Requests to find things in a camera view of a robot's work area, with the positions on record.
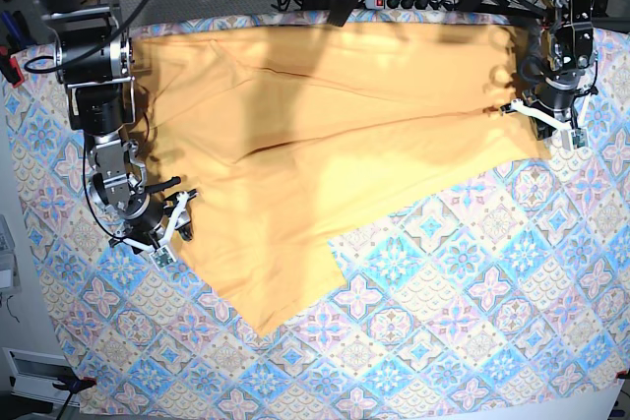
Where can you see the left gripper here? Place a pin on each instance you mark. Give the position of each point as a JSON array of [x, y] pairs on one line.
[[551, 120]]

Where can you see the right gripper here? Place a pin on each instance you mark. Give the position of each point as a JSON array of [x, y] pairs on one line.
[[150, 223]]

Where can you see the yellow T-shirt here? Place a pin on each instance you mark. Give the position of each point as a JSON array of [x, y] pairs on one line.
[[266, 285]]

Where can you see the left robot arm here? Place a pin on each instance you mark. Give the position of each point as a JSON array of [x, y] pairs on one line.
[[561, 31]]

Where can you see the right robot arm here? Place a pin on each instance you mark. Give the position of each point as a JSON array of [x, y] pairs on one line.
[[92, 60]]

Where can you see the patterned blue tablecloth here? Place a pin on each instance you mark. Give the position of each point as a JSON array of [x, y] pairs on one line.
[[509, 288]]

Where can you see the orange black clamp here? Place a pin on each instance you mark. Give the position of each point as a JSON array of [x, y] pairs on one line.
[[73, 385]]

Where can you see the white power strip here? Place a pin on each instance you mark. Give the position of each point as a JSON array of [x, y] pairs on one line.
[[415, 5]]

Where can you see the red black clamp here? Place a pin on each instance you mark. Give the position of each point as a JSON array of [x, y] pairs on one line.
[[10, 68]]

